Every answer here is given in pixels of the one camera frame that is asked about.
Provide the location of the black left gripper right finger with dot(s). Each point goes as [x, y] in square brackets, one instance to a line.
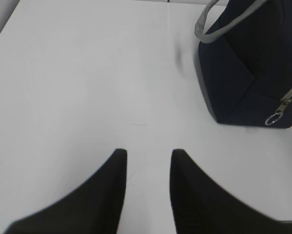
[201, 206]

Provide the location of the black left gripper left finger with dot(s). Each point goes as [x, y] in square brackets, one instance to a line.
[94, 207]

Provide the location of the navy blue lunch bag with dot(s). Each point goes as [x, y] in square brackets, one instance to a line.
[245, 59]

